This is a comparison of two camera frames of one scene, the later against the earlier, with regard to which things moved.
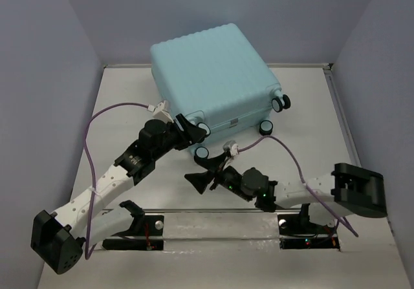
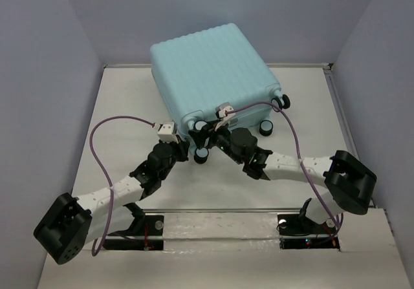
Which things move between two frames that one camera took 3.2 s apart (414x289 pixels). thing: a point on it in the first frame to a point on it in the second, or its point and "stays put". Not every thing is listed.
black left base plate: (146, 233) stays put
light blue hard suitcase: (214, 77) stays put
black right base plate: (294, 234) stays put
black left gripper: (193, 133) to (181, 149)
